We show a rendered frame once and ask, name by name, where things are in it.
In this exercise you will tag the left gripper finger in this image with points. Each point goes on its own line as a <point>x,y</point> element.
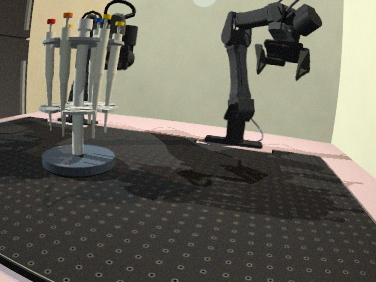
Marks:
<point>304,59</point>
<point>260,57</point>

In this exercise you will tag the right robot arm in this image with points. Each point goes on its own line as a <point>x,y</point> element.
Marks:
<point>129,39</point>

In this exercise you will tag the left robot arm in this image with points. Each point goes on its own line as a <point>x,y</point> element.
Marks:
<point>240,104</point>

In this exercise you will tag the white pipette with yellow button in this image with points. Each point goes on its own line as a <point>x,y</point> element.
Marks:
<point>112,68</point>
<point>99,65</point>

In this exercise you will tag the white pipette with blue push button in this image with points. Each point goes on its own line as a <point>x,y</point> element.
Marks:
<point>91,67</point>

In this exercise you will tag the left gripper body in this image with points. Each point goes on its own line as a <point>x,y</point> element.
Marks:
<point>281,51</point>

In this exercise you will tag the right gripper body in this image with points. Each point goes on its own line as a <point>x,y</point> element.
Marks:
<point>123,56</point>

